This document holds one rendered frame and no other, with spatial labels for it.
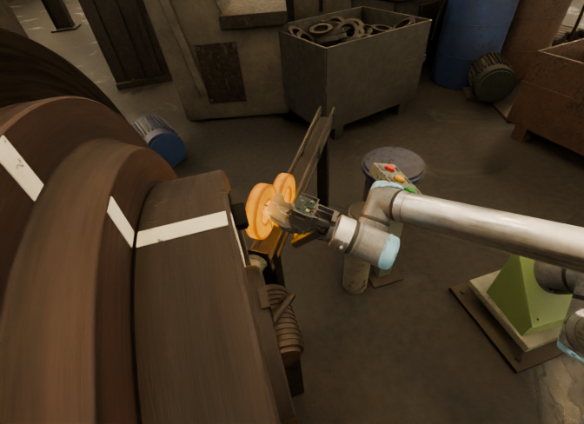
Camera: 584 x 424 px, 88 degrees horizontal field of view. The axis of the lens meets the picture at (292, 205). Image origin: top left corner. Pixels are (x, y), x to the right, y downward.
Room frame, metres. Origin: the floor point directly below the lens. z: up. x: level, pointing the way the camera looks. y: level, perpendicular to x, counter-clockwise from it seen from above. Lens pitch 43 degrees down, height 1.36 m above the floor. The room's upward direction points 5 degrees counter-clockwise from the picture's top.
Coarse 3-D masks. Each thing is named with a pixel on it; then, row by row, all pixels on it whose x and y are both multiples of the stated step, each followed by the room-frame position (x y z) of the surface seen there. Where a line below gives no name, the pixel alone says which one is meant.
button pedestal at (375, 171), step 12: (372, 168) 1.00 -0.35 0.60; (384, 168) 0.98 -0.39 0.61; (396, 168) 1.00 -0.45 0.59; (384, 180) 0.90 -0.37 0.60; (396, 180) 0.89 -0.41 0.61; (408, 180) 0.92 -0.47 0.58; (420, 192) 0.84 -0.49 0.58; (396, 228) 0.86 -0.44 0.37; (372, 276) 0.86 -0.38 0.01; (384, 276) 0.85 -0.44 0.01; (396, 276) 0.85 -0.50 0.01
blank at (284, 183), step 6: (282, 174) 0.76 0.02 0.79; (288, 174) 0.76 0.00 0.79; (276, 180) 0.72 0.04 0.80; (282, 180) 0.72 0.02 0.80; (288, 180) 0.74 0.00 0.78; (294, 180) 0.78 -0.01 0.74; (276, 186) 0.70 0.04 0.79; (282, 186) 0.70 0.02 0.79; (288, 186) 0.73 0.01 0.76; (294, 186) 0.78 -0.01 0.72; (282, 192) 0.69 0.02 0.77; (288, 192) 0.76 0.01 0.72; (294, 192) 0.78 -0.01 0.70; (288, 198) 0.75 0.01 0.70
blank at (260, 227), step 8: (256, 184) 0.63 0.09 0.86; (264, 184) 0.63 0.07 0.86; (256, 192) 0.59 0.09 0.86; (264, 192) 0.60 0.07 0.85; (272, 192) 0.64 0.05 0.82; (248, 200) 0.58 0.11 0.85; (256, 200) 0.57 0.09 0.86; (264, 200) 0.59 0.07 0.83; (248, 208) 0.56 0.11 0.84; (256, 208) 0.55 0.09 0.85; (248, 216) 0.54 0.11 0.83; (256, 216) 0.54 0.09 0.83; (264, 216) 0.61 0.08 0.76; (256, 224) 0.54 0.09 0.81; (264, 224) 0.57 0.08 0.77; (272, 224) 0.61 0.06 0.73; (248, 232) 0.54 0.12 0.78; (256, 232) 0.53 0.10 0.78; (264, 232) 0.56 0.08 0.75
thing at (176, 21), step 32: (160, 0) 2.72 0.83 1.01; (192, 0) 2.74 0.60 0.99; (224, 0) 3.06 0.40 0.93; (256, 0) 3.19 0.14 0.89; (160, 32) 2.75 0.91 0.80; (192, 32) 2.75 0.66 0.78; (224, 32) 2.74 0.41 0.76; (256, 32) 2.73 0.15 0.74; (192, 64) 2.72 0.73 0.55; (224, 64) 2.73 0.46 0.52; (256, 64) 2.73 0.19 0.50; (192, 96) 2.75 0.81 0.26; (224, 96) 2.73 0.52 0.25; (256, 96) 2.73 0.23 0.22
